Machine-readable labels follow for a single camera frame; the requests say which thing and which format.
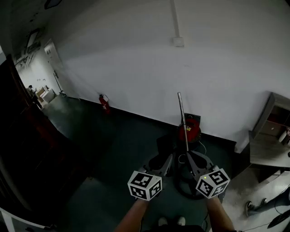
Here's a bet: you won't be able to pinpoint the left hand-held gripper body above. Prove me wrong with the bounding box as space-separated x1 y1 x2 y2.
127 165 169 202

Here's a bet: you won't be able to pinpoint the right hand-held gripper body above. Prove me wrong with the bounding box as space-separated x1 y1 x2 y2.
191 164 231 199

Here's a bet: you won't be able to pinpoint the black vacuum nozzle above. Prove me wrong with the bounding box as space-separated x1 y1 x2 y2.
148 134 175 171

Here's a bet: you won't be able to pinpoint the silver metal vacuum wand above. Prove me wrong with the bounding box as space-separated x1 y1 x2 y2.
177 92 190 157

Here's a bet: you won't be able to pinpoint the person's right forearm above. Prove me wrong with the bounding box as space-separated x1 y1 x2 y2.
205 195 237 232

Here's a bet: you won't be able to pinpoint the person's left forearm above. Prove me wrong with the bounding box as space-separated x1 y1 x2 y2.
114 199 150 232

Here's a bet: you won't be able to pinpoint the red vacuum cleaner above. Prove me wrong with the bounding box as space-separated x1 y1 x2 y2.
176 118 203 146

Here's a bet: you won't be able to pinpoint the grey wooden desk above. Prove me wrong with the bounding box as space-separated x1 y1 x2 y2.
248 130 290 169

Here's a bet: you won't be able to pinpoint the red fire extinguisher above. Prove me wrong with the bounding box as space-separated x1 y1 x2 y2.
98 93 111 114

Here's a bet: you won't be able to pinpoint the grey wooden cabinet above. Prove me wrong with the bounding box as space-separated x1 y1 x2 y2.
251 91 290 146

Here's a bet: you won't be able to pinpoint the black coat stand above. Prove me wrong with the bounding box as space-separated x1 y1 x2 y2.
53 69 68 98

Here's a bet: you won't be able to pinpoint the white boxes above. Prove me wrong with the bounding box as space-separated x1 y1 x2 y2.
35 85 56 104

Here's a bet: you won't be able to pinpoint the dark wooden door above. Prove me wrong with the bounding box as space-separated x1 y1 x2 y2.
0 53 96 218

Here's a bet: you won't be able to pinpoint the white table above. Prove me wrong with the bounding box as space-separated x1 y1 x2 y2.
0 206 47 232

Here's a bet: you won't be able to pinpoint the white cable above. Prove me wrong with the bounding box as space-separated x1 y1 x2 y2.
177 140 207 164

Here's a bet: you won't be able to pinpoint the black vacuum hose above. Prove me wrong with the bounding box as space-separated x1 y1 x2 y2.
173 153 206 200

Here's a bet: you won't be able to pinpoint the white wall switch box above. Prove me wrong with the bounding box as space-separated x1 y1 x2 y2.
173 36 185 48

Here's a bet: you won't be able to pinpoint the white wall conduit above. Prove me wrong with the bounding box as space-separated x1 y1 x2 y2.
169 0 181 38

